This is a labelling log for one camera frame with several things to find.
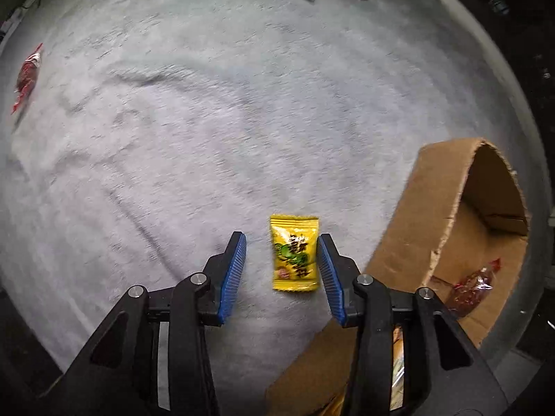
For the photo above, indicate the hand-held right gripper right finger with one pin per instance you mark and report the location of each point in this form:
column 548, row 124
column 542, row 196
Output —
column 329, row 277

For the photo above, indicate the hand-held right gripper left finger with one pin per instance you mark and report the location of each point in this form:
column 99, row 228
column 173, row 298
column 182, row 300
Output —
column 232, row 277

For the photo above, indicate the yellow snack packet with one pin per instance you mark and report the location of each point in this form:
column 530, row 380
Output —
column 295, row 253

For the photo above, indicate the brown cardboard box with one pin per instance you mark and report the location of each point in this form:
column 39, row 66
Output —
column 425, row 208

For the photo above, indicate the clear red-edged dried fruit packet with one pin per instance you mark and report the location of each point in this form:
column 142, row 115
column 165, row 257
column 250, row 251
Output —
column 472, row 288

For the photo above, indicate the pale snack packet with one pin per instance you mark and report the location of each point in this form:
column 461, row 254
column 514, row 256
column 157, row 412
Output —
column 396, row 368

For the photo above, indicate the red dried fruit packet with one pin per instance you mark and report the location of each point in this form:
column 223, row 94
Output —
column 27, row 78

